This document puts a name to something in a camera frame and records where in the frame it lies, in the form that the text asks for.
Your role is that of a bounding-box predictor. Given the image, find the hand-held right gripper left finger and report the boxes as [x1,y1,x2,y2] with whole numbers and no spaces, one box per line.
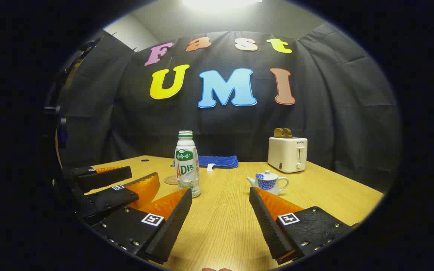
[91,188,193,265]

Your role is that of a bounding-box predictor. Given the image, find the white water bottle green label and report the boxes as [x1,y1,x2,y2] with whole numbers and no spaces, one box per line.
[174,131,202,198]

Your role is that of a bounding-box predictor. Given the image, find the black backdrop cloth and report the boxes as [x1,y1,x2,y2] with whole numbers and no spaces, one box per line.
[57,30,402,192]

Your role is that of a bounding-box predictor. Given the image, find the ceiling light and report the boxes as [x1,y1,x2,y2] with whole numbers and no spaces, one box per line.
[181,0,263,12]

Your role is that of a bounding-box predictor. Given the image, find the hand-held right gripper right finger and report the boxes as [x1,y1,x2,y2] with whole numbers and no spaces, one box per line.
[249,187,353,265]

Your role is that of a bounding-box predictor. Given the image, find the white toaster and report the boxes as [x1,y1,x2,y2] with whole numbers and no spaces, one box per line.
[267,137,308,174]

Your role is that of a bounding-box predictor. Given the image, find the blue folded cloth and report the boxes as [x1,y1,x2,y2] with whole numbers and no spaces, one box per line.
[171,155,239,169]

